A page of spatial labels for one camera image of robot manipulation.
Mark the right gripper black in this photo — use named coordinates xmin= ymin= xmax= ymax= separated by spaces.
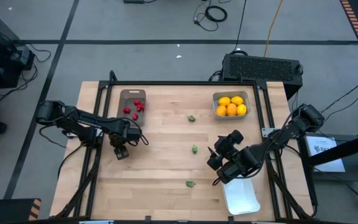
xmin=206 ymin=147 xmax=260 ymax=184

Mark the dark taupe plastic basket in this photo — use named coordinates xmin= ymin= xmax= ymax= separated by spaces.
xmin=116 ymin=88 xmax=147 ymax=125

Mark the light grey plastic basket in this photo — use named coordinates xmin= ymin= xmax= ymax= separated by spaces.
xmin=211 ymin=90 xmax=252 ymax=121

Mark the white plastic basket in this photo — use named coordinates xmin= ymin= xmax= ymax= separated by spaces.
xmin=221 ymin=174 xmax=261 ymax=216

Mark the black perforated computer case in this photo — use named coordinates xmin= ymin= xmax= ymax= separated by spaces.
xmin=221 ymin=53 xmax=304 ymax=101

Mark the white printed paper sheet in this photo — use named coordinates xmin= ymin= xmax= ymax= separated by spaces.
xmin=305 ymin=136 xmax=347 ymax=174

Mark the black stand beam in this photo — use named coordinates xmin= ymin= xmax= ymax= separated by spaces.
xmin=306 ymin=129 xmax=358 ymax=167

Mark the black box with hazard stripes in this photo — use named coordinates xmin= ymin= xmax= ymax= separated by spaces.
xmin=0 ymin=198 xmax=42 ymax=224

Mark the grey side table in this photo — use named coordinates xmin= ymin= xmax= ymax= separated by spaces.
xmin=296 ymin=133 xmax=358 ymax=184

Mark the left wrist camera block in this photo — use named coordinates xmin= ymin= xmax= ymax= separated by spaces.
xmin=112 ymin=144 xmax=131 ymax=161

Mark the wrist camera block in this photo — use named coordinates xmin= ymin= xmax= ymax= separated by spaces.
xmin=112 ymin=144 xmax=131 ymax=161
xmin=214 ymin=129 xmax=245 ymax=154

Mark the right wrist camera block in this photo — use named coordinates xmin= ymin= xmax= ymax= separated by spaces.
xmin=214 ymin=129 xmax=245 ymax=154

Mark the grey metal base plate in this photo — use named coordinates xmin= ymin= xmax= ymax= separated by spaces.
xmin=261 ymin=127 xmax=276 ymax=138

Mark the black aluminium table frame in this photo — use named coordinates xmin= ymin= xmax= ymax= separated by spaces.
xmin=53 ymin=70 xmax=319 ymax=222

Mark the long black cable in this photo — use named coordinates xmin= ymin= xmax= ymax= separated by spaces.
xmin=232 ymin=0 xmax=248 ymax=54

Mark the coiled black cable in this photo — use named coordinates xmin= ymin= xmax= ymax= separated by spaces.
xmin=193 ymin=0 xmax=229 ymax=32

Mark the yellow cable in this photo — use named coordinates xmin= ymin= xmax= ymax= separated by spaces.
xmin=263 ymin=0 xmax=285 ymax=58

